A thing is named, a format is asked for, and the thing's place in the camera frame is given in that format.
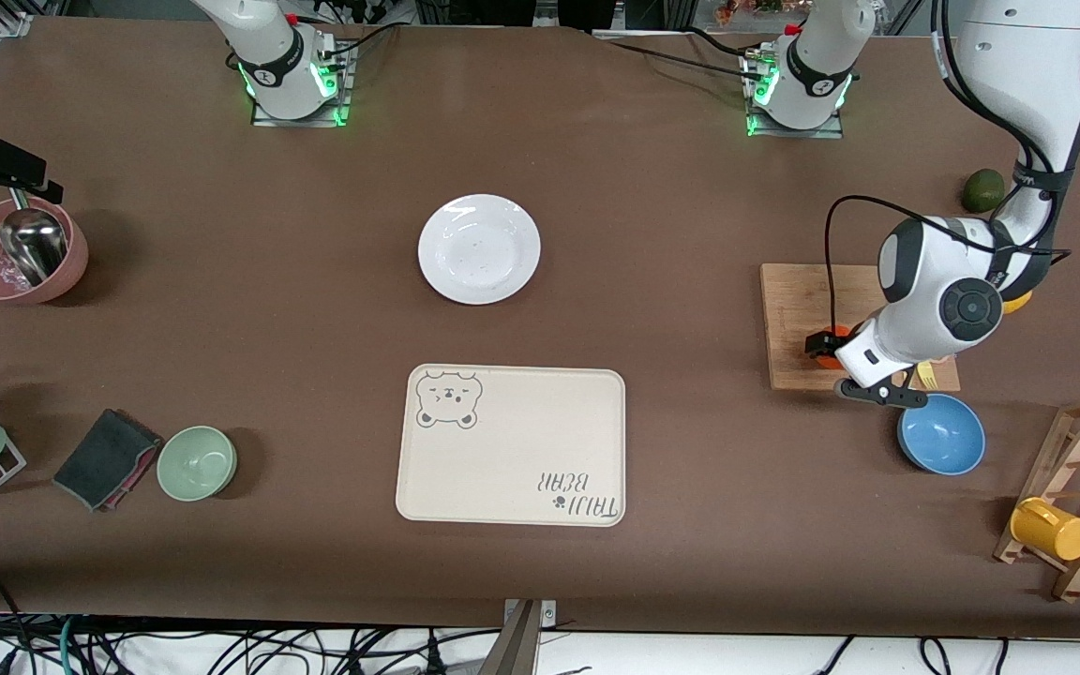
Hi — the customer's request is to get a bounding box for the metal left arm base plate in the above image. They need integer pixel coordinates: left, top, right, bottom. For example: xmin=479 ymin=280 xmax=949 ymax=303
xmin=744 ymin=47 xmax=846 ymax=140

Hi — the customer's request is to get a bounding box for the orange fruit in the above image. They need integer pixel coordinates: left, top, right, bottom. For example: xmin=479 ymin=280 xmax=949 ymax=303
xmin=812 ymin=323 xmax=858 ymax=369

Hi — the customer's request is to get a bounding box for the cream tray with bear print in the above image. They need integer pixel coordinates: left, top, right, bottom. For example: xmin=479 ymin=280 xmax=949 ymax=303
xmin=396 ymin=364 xmax=626 ymax=528

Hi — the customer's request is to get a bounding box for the dark folded cloth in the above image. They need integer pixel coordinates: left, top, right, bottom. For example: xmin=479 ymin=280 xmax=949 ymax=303
xmin=52 ymin=408 xmax=164 ymax=513

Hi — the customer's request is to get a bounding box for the pale green bowl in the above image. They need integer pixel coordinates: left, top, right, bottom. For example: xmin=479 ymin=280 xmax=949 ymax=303
xmin=157 ymin=426 xmax=238 ymax=503

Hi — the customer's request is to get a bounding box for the wooden cutting board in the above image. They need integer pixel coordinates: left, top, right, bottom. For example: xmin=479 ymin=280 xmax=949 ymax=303
xmin=760 ymin=263 xmax=961 ymax=392

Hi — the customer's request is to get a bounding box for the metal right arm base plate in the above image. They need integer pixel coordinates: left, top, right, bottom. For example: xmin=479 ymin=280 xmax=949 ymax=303
xmin=251 ymin=42 xmax=355 ymax=128

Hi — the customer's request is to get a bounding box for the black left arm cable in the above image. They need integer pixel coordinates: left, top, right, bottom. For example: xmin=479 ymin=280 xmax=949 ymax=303
xmin=825 ymin=195 xmax=1005 ymax=340

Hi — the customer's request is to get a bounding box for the white round plate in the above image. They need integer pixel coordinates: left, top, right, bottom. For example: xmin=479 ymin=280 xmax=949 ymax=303
xmin=417 ymin=193 xmax=542 ymax=306

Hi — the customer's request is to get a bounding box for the green avocado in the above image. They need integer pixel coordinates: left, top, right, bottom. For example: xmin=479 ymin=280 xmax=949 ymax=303
xmin=962 ymin=169 xmax=1008 ymax=214

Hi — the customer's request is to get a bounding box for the yellow mug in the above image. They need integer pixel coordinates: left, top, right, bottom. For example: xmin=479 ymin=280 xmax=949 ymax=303
xmin=1010 ymin=497 xmax=1080 ymax=562

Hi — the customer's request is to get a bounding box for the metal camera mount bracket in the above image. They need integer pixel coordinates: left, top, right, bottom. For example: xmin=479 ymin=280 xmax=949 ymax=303
xmin=501 ymin=598 xmax=558 ymax=675

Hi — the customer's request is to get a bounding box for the black base cable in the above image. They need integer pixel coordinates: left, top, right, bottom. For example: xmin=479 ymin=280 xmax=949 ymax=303
xmin=315 ymin=19 xmax=402 ymax=68
xmin=592 ymin=26 xmax=766 ymax=81

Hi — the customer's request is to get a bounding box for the black left base cable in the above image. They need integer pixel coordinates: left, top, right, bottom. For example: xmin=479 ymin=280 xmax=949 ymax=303
xmin=592 ymin=26 xmax=766 ymax=81

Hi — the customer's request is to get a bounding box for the blue bowl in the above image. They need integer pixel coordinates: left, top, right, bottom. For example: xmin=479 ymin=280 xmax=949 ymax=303
xmin=897 ymin=394 xmax=987 ymax=476

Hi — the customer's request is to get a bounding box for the black right base cable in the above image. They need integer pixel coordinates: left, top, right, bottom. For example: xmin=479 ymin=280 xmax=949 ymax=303
xmin=315 ymin=19 xmax=402 ymax=68

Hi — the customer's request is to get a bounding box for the metal scoop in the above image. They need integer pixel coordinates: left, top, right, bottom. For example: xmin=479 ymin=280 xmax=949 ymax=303
xmin=0 ymin=187 xmax=69 ymax=287

